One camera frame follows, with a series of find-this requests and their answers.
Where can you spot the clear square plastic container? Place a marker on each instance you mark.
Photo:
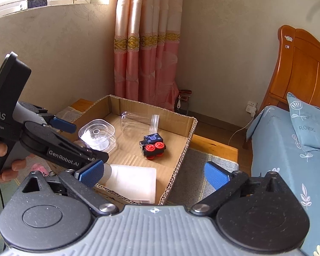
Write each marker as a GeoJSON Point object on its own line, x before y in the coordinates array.
{"type": "Point", "coordinates": [96, 134]}

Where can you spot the white frosted plastic container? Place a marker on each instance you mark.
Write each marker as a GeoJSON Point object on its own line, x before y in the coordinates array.
{"type": "Point", "coordinates": [133, 182]}

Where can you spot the person's left hand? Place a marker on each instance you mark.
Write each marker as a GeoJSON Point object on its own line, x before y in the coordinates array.
{"type": "Point", "coordinates": [14, 169]}

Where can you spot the blue floral bed sheet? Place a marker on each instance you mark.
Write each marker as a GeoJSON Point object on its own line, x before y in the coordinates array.
{"type": "Point", "coordinates": [277, 152]}

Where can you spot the blue floral pillow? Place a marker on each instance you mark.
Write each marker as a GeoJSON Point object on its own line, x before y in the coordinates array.
{"type": "Point", "coordinates": [309, 122]}

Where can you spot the black toy block red wheels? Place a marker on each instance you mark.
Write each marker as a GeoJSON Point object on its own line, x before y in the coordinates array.
{"type": "Point", "coordinates": [152, 146]}

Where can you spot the dark object on sill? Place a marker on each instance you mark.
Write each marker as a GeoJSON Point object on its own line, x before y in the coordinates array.
{"type": "Point", "coordinates": [37, 3]}

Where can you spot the wooden bed headboard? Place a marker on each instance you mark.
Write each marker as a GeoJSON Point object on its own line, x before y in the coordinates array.
{"type": "Point", "coordinates": [304, 66]}

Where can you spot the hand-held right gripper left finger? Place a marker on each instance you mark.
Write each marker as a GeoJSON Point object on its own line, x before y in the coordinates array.
{"type": "Point", "coordinates": [92, 172]}

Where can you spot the clear plastic bottle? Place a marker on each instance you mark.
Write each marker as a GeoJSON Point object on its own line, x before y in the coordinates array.
{"type": "Point", "coordinates": [136, 125]}

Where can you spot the pink curtain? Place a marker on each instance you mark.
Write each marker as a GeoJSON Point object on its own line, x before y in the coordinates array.
{"type": "Point", "coordinates": [146, 45]}

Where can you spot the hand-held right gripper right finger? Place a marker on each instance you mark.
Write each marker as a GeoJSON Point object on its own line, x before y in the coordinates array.
{"type": "Point", "coordinates": [216, 174]}

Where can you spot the brown cardboard box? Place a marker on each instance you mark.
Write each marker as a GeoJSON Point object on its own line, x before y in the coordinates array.
{"type": "Point", "coordinates": [133, 149]}

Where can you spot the white wall charger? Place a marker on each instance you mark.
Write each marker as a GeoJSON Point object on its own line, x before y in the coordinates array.
{"type": "Point", "coordinates": [251, 108]}

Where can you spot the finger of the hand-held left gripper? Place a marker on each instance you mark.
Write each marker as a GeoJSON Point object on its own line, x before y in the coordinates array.
{"type": "Point", "coordinates": [69, 152]}
{"type": "Point", "coordinates": [62, 124]}

